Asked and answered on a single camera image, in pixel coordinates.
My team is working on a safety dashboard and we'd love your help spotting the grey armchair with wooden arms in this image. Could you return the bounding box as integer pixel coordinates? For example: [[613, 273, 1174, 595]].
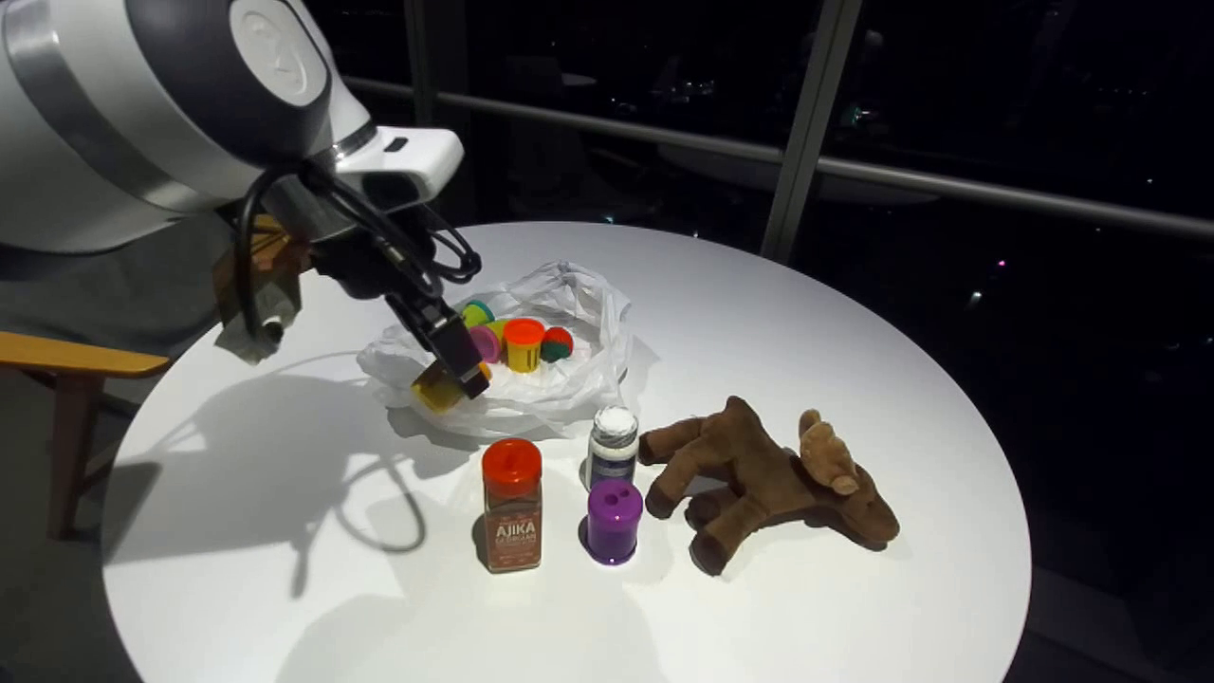
[[0, 233, 227, 537]]

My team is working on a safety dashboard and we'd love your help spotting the brown plush moose toy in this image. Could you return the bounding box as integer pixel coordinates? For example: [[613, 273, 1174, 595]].
[[638, 394, 901, 575]]

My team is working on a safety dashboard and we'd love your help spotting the orange toy cup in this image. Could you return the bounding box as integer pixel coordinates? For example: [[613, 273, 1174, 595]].
[[501, 318, 548, 370]]

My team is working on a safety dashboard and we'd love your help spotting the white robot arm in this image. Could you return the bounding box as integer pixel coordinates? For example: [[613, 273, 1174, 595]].
[[0, 0, 485, 394]]

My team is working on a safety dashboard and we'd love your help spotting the green play dough tub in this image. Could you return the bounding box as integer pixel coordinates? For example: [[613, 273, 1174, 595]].
[[459, 299, 496, 330]]

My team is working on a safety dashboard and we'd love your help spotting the white pill bottle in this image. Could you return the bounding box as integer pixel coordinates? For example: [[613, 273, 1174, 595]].
[[588, 404, 638, 479]]

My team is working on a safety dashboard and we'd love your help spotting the metal window railing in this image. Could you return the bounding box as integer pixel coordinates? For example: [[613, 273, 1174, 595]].
[[338, 72, 1214, 247]]

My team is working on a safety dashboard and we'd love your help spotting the spice jar with orange lid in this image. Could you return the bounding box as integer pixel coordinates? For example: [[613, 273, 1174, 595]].
[[482, 438, 542, 574]]

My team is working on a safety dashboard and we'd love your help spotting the vertical window frame post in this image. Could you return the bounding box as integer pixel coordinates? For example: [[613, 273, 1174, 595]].
[[764, 0, 865, 259]]

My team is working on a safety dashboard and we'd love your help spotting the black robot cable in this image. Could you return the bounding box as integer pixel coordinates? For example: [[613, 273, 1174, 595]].
[[231, 161, 485, 346]]

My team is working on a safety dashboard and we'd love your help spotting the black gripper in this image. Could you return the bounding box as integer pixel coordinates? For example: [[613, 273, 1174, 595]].
[[261, 174, 491, 397]]

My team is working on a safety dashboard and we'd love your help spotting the pink lidded toy tub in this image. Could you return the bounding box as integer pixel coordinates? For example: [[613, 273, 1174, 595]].
[[471, 325, 501, 364]]

